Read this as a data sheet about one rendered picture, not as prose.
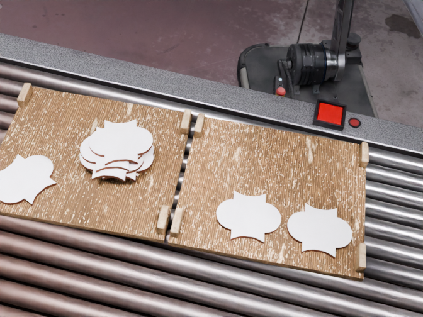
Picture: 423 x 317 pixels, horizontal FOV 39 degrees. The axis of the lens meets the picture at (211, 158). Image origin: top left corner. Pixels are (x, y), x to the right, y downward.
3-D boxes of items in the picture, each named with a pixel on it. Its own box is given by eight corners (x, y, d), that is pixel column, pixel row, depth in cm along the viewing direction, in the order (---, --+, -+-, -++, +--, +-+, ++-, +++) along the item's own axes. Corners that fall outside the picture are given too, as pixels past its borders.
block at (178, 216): (175, 212, 128) (175, 206, 125) (183, 214, 128) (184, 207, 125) (169, 238, 124) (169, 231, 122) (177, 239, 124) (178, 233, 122)
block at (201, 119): (197, 118, 143) (198, 111, 141) (205, 119, 143) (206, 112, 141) (192, 138, 140) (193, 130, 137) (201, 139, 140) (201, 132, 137)
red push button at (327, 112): (318, 105, 151) (320, 101, 150) (342, 111, 151) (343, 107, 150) (315, 122, 148) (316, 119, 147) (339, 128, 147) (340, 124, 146)
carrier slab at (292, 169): (197, 119, 145) (198, 115, 144) (364, 148, 144) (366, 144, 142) (167, 245, 125) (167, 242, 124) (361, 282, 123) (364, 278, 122)
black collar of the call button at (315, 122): (316, 102, 152) (317, 97, 150) (345, 109, 151) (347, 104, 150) (311, 124, 147) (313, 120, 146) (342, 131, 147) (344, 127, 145)
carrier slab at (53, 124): (28, 90, 147) (28, 85, 145) (192, 117, 145) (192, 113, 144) (-27, 210, 126) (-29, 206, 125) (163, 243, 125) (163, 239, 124)
